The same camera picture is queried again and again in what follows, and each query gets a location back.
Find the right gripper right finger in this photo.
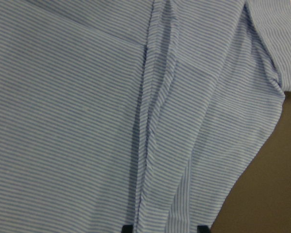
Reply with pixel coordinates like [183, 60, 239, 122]
[197, 225, 210, 233]

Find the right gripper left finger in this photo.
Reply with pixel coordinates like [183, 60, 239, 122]
[121, 226, 132, 233]

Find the light blue striped shirt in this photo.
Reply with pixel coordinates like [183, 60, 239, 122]
[0, 0, 291, 233]

